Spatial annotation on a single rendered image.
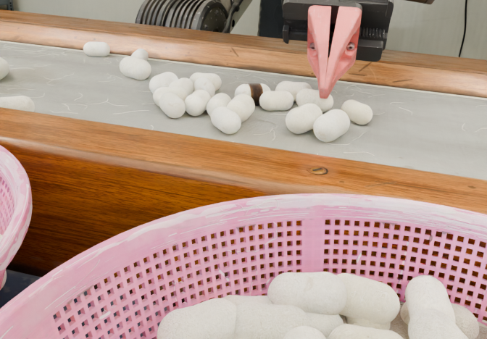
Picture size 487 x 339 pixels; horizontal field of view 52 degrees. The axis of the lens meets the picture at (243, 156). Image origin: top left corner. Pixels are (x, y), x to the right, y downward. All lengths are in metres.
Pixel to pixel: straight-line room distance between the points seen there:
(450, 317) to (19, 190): 0.19
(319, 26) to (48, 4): 2.60
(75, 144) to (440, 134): 0.30
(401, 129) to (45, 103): 0.31
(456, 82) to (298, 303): 0.44
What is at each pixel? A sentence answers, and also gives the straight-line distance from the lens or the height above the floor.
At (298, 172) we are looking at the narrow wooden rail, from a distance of 0.27.
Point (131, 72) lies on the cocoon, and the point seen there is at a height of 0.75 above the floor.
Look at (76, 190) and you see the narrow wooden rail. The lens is 0.30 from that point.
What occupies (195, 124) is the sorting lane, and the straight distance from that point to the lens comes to 0.41.
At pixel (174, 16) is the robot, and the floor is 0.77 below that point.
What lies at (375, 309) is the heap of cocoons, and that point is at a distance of 0.23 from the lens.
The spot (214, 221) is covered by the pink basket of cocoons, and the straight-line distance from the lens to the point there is 0.22.
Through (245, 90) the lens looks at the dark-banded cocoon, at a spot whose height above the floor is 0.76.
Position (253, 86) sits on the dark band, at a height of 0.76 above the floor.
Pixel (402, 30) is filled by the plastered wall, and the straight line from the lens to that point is 2.51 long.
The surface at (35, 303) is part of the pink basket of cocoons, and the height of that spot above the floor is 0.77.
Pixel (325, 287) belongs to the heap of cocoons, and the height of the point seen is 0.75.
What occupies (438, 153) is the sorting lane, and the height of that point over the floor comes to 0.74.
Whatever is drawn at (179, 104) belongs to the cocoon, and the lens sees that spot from 0.42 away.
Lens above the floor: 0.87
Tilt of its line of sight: 22 degrees down
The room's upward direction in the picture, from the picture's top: 4 degrees clockwise
